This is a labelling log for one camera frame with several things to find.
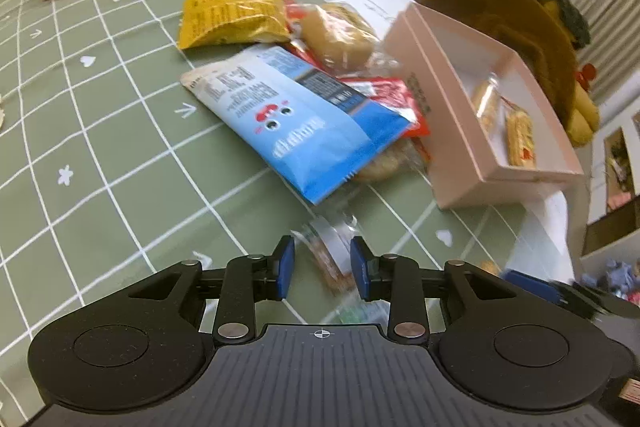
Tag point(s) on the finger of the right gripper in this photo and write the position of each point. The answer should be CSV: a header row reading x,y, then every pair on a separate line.
x,y
540,288

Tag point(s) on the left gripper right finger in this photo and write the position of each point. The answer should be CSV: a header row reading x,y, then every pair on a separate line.
x,y
396,280

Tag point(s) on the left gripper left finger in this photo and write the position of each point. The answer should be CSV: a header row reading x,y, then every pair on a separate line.
x,y
246,281

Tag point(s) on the clear cracker pack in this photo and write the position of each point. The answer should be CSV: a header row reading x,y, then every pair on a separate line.
x,y
328,239

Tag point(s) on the cookie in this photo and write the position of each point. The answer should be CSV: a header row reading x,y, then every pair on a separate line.
x,y
405,154

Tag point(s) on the blue white snack bag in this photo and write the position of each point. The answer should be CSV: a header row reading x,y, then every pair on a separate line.
x,y
311,128

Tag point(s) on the red snack packet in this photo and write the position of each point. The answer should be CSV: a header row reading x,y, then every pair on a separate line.
x,y
393,94

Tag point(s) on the round bread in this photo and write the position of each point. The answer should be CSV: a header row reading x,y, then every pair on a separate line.
x,y
337,37

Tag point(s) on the yellow snack packet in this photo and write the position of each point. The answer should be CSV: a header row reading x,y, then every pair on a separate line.
x,y
222,22

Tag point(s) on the white shelf unit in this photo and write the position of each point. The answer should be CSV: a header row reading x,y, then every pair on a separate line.
x,y
612,232

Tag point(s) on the cracker pack in box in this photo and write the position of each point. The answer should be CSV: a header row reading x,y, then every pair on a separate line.
x,y
519,137

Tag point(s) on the pink cardboard box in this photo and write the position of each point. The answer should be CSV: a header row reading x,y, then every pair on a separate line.
x,y
443,61

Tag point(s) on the green grid tablecloth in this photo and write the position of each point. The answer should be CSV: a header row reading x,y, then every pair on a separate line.
x,y
111,170

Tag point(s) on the brown fuzzy coat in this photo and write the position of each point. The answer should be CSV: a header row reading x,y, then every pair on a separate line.
x,y
529,30

